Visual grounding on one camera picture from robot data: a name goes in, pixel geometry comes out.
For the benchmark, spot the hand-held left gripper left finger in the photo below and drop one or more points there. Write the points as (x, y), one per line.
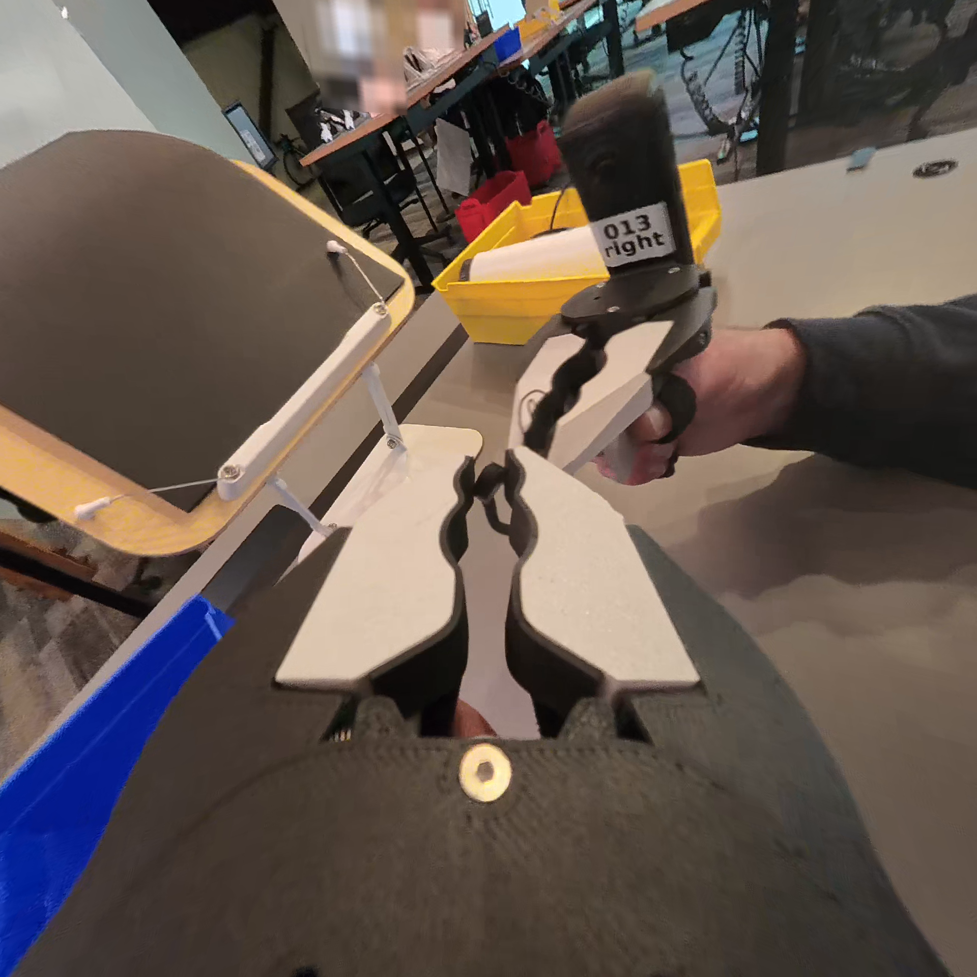
(374, 611)

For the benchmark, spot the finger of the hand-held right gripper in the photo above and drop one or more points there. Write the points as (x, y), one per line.
(538, 382)
(619, 390)

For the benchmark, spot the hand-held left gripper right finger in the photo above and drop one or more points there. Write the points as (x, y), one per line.
(603, 611)

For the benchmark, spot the yellow bin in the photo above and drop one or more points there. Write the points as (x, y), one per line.
(504, 313)

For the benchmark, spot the large blue bin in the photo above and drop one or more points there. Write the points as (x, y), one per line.
(77, 794)

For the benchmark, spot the person's left hand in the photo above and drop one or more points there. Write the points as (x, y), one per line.
(473, 724)

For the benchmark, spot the red bin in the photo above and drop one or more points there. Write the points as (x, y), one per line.
(492, 206)
(535, 153)

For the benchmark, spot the white roll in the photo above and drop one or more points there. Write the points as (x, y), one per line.
(527, 260)

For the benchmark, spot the dark wooden desk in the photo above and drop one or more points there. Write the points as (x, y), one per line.
(397, 115)

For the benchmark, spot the black office chair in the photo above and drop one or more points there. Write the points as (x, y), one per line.
(359, 168)

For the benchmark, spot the small dark sign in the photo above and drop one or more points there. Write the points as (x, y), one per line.
(249, 138)

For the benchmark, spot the black board with wooden rim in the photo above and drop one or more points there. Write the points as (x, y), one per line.
(138, 321)

